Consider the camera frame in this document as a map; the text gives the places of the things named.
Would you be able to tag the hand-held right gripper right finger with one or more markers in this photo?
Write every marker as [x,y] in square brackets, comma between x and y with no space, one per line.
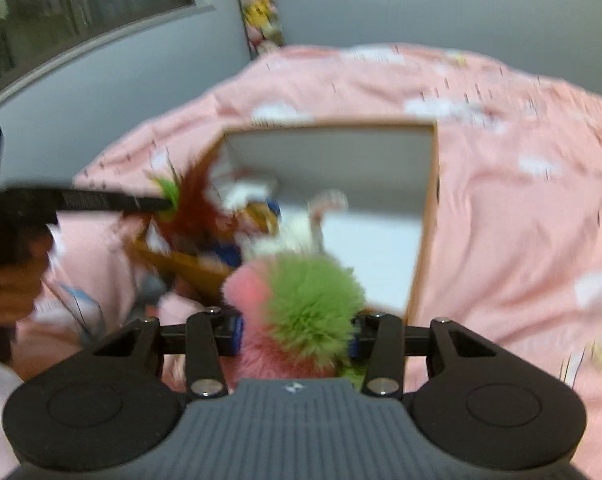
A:
[355,349]

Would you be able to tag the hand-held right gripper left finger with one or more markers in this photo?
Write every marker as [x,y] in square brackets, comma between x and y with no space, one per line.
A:
[237,335]

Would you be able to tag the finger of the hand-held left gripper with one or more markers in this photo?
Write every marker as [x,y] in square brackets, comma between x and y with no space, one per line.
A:
[106,201]

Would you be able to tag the pink green fluffy ball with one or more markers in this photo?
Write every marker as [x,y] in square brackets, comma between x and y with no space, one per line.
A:
[306,310]

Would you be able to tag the red feather toy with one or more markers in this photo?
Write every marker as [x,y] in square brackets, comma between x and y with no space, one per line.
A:
[191,205]

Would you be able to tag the orange cardboard box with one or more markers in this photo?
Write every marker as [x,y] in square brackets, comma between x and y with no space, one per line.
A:
[341,170]

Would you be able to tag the person's left hand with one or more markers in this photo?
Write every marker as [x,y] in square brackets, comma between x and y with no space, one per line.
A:
[16,290]

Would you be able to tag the pink white crocheted toy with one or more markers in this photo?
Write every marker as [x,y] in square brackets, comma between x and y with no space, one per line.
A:
[331,199]

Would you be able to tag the pink printed blanket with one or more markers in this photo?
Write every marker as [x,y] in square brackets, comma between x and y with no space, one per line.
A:
[506,235]

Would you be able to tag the window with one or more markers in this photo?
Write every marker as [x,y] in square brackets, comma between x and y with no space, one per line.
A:
[56,0]

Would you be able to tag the clear tube of plush toys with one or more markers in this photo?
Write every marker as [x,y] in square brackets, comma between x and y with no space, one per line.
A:
[261,10]

